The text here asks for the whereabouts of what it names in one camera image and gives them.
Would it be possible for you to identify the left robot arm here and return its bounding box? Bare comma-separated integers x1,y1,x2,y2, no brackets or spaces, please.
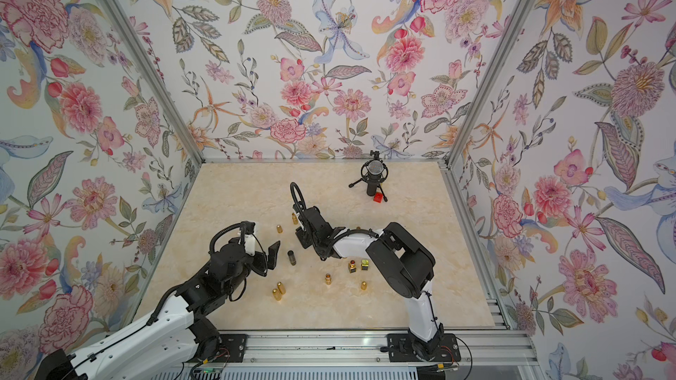
36,222,281,379

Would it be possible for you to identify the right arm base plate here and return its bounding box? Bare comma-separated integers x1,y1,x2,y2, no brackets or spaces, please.
380,332,461,363

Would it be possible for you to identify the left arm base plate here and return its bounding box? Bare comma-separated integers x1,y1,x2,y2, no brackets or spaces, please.
194,334,249,363

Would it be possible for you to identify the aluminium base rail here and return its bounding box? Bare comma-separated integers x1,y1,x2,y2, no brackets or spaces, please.
123,329,540,380

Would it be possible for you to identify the black microphone on tripod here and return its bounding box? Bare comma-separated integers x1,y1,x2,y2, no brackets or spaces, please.
349,151,389,202

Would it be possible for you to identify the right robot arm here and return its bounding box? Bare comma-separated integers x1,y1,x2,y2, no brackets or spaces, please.
290,182,444,362

